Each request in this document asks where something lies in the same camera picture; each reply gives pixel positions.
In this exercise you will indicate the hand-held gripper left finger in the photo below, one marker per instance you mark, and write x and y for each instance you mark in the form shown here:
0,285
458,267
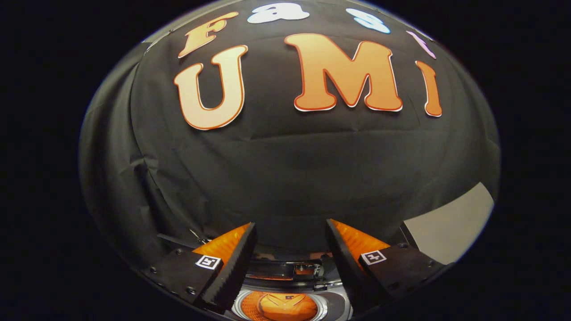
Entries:
236,267

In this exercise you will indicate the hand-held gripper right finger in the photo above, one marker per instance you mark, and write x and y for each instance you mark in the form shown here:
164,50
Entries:
345,272

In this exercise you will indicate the grey washing machine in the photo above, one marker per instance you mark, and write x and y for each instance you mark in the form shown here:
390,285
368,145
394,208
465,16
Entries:
334,307

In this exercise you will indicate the orange polo shirt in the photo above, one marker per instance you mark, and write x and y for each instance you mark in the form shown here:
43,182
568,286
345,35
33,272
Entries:
287,307

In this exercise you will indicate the black backdrop cloth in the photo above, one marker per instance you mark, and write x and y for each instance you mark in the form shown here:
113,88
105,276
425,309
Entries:
285,169

